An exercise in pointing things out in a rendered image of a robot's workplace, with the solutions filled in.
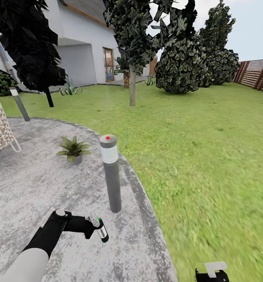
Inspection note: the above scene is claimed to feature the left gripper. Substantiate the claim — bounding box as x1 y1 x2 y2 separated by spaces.
74 216 102 239

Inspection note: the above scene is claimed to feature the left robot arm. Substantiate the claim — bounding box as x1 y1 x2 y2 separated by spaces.
0 209 102 282

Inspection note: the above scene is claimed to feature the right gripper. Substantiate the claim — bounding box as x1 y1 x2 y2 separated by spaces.
195 268 228 282

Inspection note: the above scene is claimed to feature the insectifuge atomizer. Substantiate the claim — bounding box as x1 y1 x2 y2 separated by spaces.
97 218 109 242

